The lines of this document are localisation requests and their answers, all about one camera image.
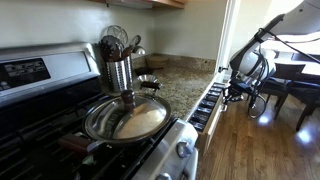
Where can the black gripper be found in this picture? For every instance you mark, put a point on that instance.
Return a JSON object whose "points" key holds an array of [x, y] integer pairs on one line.
{"points": [[234, 90]]}

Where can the wooden spice drawer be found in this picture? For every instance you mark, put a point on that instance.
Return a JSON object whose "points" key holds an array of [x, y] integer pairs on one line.
{"points": [[206, 114]]}

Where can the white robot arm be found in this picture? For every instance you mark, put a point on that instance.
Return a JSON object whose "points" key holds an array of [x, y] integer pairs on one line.
{"points": [[249, 65]]}

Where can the dark wooden chair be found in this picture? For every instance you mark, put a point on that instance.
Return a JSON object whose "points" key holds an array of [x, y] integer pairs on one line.
{"points": [[278, 84]]}

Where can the round wooden coaster stack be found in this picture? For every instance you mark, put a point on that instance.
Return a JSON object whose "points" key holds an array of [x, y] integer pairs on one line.
{"points": [[156, 62]]}

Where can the small steel strainer cup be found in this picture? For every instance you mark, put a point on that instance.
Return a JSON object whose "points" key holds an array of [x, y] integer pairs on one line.
{"points": [[149, 81]]}

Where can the frying pan with glass lid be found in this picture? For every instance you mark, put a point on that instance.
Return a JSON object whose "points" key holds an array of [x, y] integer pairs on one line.
{"points": [[121, 121]]}

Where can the perforated steel utensil holder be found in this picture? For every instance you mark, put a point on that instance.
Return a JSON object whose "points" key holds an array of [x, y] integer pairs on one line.
{"points": [[117, 76]]}

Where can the wooden upper cabinets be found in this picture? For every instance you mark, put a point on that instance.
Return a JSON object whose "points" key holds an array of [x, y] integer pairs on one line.
{"points": [[146, 4]]}

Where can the stainless steel gas stove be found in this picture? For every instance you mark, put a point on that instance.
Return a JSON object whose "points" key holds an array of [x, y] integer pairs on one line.
{"points": [[46, 92]]}

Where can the black door handle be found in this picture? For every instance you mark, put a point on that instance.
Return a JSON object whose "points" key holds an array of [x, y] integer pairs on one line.
{"points": [[221, 69]]}

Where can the wire whisk utensil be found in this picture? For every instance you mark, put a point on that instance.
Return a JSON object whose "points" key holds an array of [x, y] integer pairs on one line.
{"points": [[118, 32]]}

